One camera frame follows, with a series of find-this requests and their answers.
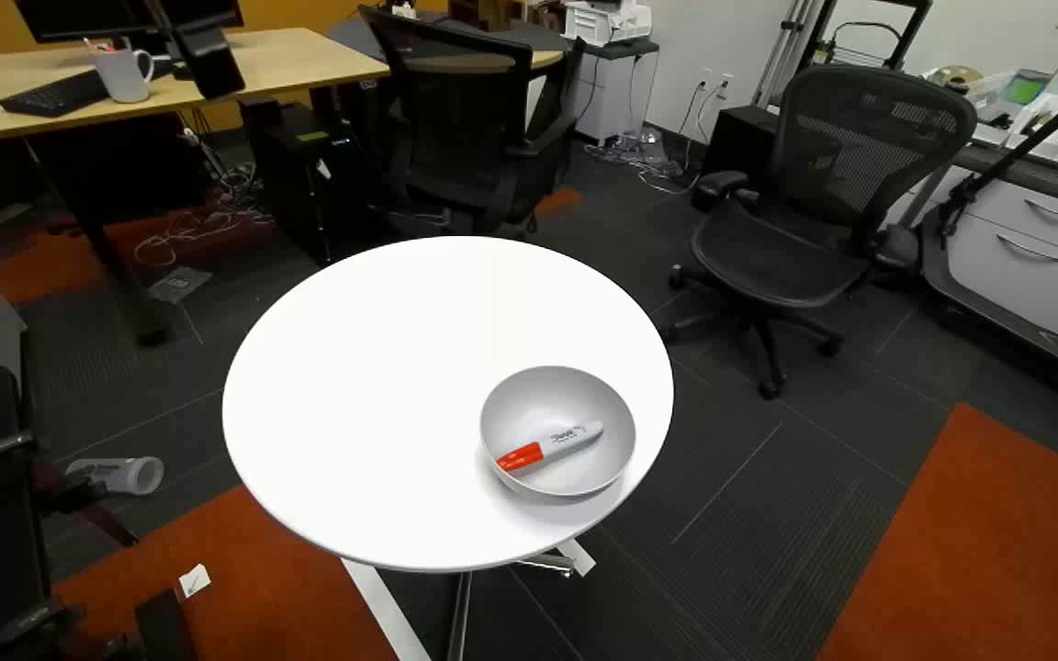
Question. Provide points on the white drawer cabinet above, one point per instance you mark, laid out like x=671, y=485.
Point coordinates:
x=1029, y=258

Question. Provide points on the clear plastic cup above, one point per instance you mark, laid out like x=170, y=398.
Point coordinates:
x=126, y=475

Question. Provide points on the black padded office chair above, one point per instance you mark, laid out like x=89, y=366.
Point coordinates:
x=466, y=124

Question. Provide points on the green device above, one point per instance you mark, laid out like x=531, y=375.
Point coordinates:
x=1026, y=88

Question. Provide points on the white mug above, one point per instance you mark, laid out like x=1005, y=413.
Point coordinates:
x=122, y=73

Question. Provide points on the small white cabinet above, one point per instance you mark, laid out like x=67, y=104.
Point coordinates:
x=614, y=98

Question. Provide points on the grey metal bowl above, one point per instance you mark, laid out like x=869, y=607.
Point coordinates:
x=542, y=398

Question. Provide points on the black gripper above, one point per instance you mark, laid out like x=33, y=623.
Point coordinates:
x=202, y=29

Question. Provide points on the light wooden desk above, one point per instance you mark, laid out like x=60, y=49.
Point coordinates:
x=295, y=60

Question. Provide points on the metal stand frame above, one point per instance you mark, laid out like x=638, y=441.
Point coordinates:
x=798, y=49

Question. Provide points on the small white tag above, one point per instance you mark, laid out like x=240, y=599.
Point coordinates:
x=191, y=581

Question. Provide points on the black monitor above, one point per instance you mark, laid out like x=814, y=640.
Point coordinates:
x=76, y=17

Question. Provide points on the white box stack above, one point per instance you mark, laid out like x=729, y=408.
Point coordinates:
x=606, y=25

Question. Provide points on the white table base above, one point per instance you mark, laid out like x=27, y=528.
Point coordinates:
x=382, y=610

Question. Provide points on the black mesh office chair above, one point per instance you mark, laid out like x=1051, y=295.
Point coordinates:
x=788, y=252

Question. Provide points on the black floor box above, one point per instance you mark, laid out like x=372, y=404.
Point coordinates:
x=748, y=140

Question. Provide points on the grey floor plate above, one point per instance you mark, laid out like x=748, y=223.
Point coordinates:
x=178, y=284

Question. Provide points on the black keyboard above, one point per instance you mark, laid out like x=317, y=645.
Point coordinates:
x=52, y=92

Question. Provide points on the black tripod pole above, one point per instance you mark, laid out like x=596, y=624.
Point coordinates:
x=1026, y=149

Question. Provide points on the white marker with red cap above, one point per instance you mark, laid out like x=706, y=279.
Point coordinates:
x=522, y=458

